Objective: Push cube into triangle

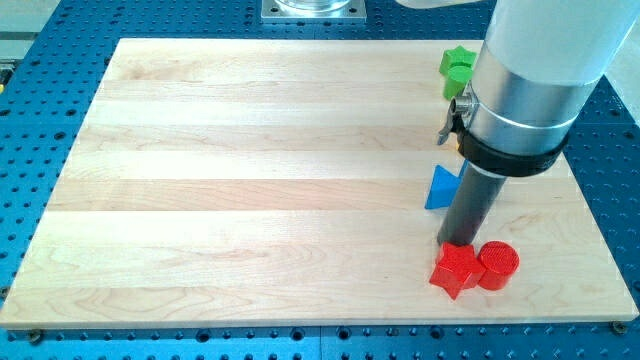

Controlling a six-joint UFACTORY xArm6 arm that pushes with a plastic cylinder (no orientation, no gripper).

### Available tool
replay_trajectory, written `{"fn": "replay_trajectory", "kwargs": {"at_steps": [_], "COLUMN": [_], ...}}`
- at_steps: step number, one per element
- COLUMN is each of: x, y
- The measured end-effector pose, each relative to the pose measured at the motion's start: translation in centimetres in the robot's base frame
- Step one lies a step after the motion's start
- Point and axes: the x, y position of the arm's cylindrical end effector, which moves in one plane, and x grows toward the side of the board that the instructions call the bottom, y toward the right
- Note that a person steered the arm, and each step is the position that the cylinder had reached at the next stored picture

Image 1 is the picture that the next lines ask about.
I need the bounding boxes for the red cylinder block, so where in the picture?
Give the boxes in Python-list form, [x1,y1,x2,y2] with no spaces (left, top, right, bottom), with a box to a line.
[478,241,520,291]

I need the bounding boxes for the wooden board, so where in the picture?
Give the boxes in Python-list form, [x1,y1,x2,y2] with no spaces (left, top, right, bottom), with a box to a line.
[1,38,638,330]

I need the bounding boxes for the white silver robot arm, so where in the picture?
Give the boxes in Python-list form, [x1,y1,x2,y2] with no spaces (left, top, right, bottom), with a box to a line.
[463,0,639,156]

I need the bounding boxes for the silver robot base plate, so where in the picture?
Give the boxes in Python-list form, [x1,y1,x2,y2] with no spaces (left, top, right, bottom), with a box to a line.
[260,0,367,23]

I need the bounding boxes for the black clamp ring with lever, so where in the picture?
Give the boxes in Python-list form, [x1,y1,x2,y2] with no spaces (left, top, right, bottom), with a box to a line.
[437,94,570,178]

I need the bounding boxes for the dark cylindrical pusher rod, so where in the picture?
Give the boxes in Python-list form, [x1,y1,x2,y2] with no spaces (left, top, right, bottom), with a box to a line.
[437,165,506,246]

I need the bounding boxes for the green cylinder block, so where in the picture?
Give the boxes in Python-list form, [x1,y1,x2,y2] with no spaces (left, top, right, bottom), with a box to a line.
[443,65,473,100]

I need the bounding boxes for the blue triangle block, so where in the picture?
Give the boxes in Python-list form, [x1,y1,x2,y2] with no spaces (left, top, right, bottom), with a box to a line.
[424,160,468,210]

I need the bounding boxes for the green star block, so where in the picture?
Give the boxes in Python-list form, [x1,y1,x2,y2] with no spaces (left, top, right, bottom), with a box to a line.
[439,45,477,75]

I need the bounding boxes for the red star block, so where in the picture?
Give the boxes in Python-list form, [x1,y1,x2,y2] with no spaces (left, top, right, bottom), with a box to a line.
[429,242,486,300]

